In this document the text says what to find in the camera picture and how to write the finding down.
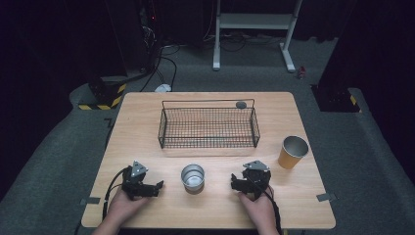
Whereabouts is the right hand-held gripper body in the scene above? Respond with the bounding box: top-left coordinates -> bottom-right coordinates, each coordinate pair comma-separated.
238,160 -> 272,201

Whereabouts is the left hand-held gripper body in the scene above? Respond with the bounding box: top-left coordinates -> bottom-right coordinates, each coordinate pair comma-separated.
120,160 -> 161,201

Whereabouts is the person's left hand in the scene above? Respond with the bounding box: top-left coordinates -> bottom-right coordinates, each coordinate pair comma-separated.
107,187 -> 152,227

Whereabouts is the person's right hand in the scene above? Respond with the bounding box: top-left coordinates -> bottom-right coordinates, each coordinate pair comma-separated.
237,186 -> 278,229

